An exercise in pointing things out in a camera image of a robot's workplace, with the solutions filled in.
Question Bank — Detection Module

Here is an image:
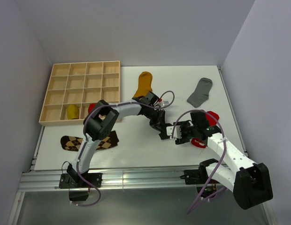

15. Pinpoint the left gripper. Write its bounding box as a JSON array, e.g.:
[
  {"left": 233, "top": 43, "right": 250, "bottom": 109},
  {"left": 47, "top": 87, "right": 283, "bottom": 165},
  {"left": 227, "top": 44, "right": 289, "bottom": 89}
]
[{"left": 145, "top": 106, "right": 167, "bottom": 135}]

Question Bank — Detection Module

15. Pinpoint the black sock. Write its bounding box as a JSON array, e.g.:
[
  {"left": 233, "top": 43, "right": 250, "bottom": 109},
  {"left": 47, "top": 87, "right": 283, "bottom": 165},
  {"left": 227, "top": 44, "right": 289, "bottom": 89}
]
[{"left": 159, "top": 128, "right": 170, "bottom": 140}]

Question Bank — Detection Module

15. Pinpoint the red santa sock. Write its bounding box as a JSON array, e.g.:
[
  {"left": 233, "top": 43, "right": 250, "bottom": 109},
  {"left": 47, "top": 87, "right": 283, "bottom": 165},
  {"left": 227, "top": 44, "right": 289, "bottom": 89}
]
[
  {"left": 88, "top": 103, "right": 96, "bottom": 113},
  {"left": 191, "top": 111, "right": 220, "bottom": 149}
]

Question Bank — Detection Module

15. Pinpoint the yellow bear sock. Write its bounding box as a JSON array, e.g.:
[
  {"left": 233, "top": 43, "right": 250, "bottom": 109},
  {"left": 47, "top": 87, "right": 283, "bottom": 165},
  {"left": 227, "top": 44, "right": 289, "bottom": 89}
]
[{"left": 67, "top": 104, "right": 79, "bottom": 120}]

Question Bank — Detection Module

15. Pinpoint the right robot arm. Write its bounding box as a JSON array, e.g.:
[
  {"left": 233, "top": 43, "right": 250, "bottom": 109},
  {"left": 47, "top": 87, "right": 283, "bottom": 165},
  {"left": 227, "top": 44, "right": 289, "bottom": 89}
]
[{"left": 170, "top": 110, "right": 273, "bottom": 210}]

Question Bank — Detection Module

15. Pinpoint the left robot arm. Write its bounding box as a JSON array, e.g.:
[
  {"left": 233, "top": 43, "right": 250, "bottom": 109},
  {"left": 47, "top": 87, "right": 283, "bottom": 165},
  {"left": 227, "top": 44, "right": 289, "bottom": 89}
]
[{"left": 67, "top": 91, "right": 171, "bottom": 187}]

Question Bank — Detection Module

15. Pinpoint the grey sock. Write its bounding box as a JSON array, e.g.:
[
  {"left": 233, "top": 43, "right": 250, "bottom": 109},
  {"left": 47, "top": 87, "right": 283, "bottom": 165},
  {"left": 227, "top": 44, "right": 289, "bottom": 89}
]
[{"left": 186, "top": 77, "right": 213, "bottom": 108}]

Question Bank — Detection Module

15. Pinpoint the mustard striped-cuff sock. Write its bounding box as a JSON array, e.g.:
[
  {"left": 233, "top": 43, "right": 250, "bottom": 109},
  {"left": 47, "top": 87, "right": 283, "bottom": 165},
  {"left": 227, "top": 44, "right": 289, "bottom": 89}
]
[{"left": 133, "top": 71, "right": 153, "bottom": 98}]

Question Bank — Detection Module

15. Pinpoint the wooden compartment tray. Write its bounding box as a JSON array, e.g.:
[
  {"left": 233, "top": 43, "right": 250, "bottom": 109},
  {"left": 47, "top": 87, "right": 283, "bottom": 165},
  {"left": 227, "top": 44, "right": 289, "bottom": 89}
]
[{"left": 39, "top": 60, "right": 121, "bottom": 126}]

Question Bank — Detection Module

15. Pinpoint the brown argyle sock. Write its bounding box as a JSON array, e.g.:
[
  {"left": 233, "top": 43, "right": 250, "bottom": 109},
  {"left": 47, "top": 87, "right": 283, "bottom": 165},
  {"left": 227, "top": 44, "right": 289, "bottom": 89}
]
[{"left": 60, "top": 131, "right": 119, "bottom": 151}]

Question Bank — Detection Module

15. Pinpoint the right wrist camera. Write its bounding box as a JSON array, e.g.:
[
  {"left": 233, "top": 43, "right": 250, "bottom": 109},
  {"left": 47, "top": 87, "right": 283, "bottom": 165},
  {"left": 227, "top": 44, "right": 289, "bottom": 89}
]
[{"left": 166, "top": 125, "right": 182, "bottom": 140}]

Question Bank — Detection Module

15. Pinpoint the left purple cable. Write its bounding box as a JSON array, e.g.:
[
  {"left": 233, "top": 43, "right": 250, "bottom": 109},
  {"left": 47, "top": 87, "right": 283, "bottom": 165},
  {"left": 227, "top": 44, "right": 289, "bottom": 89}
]
[{"left": 75, "top": 90, "right": 176, "bottom": 208}]

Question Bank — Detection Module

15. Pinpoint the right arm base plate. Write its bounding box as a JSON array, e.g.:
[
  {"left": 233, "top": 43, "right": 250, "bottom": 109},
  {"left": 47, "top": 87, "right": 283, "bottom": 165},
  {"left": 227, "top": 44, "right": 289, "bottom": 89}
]
[{"left": 180, "top": 169, "right": 208, "bottom": 185}]

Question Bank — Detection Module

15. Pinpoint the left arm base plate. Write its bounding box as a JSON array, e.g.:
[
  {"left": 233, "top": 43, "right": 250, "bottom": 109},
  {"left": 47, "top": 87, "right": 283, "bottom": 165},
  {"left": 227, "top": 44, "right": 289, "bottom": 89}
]
[{"left": 59, "top": 173, "right": 102, "bottom": 189}]

